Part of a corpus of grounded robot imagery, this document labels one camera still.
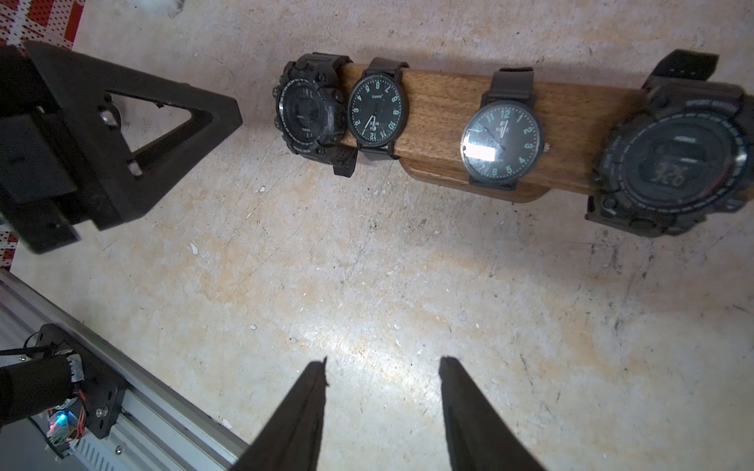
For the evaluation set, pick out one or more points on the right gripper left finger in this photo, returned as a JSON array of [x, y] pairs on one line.
[[292, 437]]

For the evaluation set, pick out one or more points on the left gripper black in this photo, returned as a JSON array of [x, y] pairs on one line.
[[83, 139]]

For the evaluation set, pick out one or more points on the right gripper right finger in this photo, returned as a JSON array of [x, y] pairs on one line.
[[476, 435]]

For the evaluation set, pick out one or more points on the chunky black watch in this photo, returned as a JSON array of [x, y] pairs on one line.
[[311, 110], [686, 154]]

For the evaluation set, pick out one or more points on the slim black watch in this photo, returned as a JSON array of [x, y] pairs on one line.
[[504, 139], [378, 109]]

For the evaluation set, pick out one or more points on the wooden watch stand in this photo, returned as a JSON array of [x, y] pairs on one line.
[[576, 120]]

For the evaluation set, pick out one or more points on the aluminium mounting rail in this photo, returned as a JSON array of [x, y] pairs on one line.
[[157, 429]]

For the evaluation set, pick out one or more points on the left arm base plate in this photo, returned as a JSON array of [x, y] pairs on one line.
[[81, 395]]

